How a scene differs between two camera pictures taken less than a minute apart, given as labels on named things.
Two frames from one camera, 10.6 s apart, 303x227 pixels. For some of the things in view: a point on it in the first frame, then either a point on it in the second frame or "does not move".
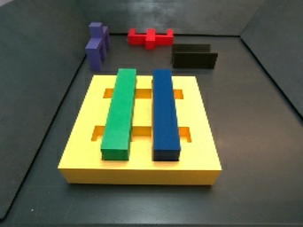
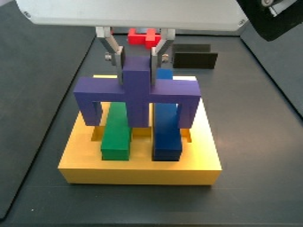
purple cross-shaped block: [97, 47] → [139, 92]
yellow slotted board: [81, 166] does not move
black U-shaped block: [192, 56] does not move
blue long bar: [165, 126] does not move
